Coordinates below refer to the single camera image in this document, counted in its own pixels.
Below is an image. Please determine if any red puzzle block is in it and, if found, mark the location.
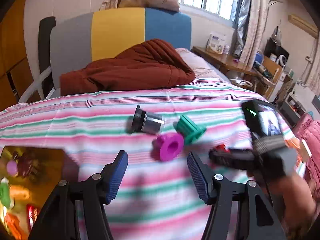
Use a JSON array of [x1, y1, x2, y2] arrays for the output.
[[215, 144, 230, 153]]

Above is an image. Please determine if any green flanged spool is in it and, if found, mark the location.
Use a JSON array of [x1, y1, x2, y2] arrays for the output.
[[174, 115, 207, 145]]

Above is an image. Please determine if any purple perforated funnel cup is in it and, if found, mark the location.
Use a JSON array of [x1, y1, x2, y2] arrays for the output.
[[156, 133, 184, 161]]

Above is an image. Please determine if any black lid clear jar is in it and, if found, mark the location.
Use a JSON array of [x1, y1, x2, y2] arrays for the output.
[[131, 105, 165, 134]]

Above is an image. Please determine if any dark brown grape ornament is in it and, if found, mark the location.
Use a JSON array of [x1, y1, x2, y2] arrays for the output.
[[14, 152, 40, 178]]

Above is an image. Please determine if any orange pig shaped piece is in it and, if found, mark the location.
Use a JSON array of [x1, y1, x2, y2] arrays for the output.
[[9, 185, 30, 200]]

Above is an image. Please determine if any purple oval soap box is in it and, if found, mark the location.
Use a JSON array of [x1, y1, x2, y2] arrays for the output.
[[6, 160, 18, 177]]

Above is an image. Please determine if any green white round dispenser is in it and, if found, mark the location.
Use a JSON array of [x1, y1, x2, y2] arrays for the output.
[[0, 177, 14, 209]]

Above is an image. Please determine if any orange building block piece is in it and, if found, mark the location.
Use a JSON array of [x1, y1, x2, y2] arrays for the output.
[[4, 213, 24, 240]]

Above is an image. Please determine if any red capsule tube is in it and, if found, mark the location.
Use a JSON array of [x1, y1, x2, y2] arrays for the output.
[[26, 204, 41, 231]]

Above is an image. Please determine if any person's right hand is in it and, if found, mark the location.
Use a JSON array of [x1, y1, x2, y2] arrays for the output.
[[269, 172, 318, 239]]

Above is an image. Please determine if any striped pink green bedsheet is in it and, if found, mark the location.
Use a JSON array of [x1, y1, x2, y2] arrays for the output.
[[1, 78, 259, 239]]

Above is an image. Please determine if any gold metal tray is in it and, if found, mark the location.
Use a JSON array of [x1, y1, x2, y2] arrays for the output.
[[1, 146, 79, 239]]

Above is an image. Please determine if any wooden bedside table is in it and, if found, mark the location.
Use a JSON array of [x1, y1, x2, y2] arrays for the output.
[[191, 46, 282, 99]]

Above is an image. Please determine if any pink pillow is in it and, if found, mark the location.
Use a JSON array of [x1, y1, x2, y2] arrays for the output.
[[176, 48, 230, 83]]

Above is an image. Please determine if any dark red quilted blanket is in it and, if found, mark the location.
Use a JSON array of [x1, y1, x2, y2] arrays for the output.
[[60, 38, 195, 96]]

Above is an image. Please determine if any white tissue box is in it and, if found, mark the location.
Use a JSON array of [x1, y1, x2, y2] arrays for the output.
[[206, 32, 226, 55]]

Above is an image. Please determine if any white air conditioner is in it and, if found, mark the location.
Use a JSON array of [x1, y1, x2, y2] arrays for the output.
[[288, 14, 319, 39]]

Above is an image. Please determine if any grey yellow blue headboard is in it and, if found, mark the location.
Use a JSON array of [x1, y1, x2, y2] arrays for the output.
[[50, 8, 191, 89]]

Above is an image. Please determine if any black rolled mat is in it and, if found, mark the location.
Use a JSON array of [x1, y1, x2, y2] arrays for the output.
[[38, 16, 56, 97]]

